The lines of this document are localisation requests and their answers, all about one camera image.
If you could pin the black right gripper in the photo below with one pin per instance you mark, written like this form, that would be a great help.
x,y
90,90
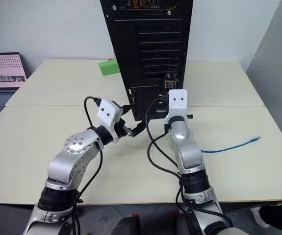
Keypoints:
x,y
189,116

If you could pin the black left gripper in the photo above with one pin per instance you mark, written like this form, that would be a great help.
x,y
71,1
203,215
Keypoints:
x,y
121,128

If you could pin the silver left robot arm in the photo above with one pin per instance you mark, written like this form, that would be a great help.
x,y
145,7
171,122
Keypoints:
x,y
64,159

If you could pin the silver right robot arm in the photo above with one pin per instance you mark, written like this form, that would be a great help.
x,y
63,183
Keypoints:
x,y
188,151

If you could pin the black computer tower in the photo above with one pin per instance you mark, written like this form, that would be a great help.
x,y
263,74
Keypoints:
x,y
131,61

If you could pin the green rectangular block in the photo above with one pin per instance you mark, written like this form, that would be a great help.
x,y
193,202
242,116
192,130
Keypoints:
x,y
109,68

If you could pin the grey partition panel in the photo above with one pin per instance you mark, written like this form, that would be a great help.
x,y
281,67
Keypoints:
x,y
275,73

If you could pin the dark rounded shape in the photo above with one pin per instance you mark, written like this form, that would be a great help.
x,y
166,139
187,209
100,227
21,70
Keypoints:
x,y
128,226

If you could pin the open grey laptop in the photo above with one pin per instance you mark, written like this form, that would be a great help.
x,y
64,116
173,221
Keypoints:
x,y
1,73

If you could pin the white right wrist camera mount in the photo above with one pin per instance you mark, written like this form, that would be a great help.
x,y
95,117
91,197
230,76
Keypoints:
x,y
177,100

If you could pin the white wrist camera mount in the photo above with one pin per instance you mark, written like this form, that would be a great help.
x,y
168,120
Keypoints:
x,y
177,100
107,112

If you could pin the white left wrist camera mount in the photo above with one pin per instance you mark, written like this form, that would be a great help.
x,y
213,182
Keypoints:
x,y
107,112

